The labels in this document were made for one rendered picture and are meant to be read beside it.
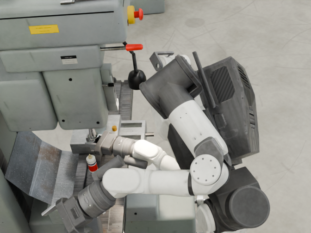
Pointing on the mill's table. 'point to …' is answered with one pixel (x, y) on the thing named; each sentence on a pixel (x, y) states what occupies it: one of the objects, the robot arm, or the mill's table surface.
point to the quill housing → (77, 98)
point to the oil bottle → (91, 161)
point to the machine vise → (136, 125)
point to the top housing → (61, 23)
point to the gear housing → (52, 58)
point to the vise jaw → (114, 119)
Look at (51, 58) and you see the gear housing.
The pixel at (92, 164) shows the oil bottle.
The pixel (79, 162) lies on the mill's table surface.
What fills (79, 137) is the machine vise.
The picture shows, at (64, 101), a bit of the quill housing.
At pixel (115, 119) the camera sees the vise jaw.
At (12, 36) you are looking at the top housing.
